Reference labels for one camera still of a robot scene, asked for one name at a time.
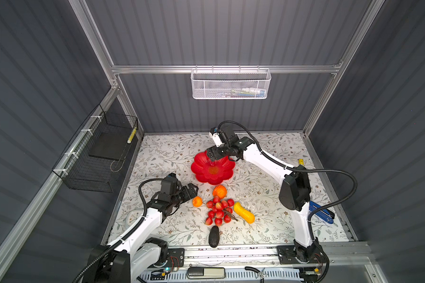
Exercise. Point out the white wire mesh basket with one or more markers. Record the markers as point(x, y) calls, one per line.
point(207, 82)

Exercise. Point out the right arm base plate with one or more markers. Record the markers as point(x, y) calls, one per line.
point(293, 254)

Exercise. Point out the yellow fake squash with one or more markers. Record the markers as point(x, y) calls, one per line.
point(243, 213)

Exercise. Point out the black wire mesh basket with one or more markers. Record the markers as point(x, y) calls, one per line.
point(100, 156)

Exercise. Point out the small orange fake fruit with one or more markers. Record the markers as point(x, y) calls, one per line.
point(197, 202)

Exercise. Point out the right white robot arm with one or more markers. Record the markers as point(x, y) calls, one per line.
point(294, 184)

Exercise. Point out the blue handled pliers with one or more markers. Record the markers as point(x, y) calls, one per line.
point(326, 215)

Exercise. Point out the grey pedal box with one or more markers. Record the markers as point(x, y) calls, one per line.
point(205, 273)

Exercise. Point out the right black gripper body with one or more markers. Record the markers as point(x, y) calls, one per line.
point(224, 149)

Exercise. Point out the red fake berry cluster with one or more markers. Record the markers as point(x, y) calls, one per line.
point(220, 211)

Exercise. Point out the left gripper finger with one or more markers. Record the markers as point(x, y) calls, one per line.
point(190, 191)
point(183, 198)

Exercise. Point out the markers in white basket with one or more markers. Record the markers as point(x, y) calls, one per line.
point(256, 93)

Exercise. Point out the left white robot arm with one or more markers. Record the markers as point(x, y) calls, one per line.
point(125, 258)

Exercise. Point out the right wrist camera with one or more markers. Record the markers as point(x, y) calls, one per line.
point(215, 135)

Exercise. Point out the large orange fake fruit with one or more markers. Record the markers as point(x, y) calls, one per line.
point(220, 191)

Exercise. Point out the dark fake avocado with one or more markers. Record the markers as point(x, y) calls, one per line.
point(214, 237)

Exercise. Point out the red flower-shaped fruit bowl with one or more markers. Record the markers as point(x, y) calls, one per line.
point(214, 173)

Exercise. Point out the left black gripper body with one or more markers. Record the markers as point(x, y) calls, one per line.
point(175, 200)

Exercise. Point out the yellow marker in black basket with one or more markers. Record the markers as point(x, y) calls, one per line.
point(132, 135)

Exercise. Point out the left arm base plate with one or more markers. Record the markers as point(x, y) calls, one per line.
point(175, 259)

